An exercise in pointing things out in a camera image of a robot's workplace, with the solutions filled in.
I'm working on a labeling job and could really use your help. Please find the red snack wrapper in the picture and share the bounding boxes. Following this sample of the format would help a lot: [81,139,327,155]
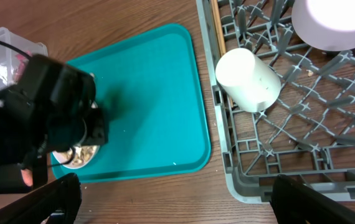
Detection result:
[12,54,29,83]

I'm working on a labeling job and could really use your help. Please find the pink bowl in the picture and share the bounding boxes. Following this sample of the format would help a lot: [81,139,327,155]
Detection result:
[291,0,355,51]

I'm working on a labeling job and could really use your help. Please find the teal plastic tray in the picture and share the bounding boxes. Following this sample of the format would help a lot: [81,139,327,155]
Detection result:
[50,22,212,184]

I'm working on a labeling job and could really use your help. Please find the pink plate with food scraps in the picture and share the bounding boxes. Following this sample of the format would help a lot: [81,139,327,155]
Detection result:
[52,101,101,170]

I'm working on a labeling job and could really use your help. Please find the orange carrot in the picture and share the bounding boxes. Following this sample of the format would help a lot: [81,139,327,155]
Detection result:
[21,169,34,187]

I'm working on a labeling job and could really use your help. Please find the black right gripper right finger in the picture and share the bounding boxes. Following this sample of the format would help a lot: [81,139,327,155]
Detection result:
[270,175,355,224]

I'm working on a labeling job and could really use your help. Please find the grey plastic dish rack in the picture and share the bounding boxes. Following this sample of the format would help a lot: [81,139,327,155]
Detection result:
[197,0,355,203]

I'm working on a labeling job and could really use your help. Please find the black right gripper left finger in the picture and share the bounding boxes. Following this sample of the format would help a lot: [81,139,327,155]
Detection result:
[0,173,82,224]

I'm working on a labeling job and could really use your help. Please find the white tissue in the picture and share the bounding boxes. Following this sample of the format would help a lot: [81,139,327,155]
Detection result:
[0,64,9,85]

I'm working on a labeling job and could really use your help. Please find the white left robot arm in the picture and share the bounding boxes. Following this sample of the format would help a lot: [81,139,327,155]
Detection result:
[0,54,108,194]

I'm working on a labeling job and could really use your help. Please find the clear plastic bin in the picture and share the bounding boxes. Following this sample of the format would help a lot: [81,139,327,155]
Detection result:
[0,27,49,100]

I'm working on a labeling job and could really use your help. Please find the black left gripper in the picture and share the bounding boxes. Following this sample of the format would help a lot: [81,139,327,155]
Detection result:
[74,102,109,146]

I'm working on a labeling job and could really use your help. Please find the cream plastic cup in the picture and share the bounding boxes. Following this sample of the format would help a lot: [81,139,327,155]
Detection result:
[215,48,281,113]

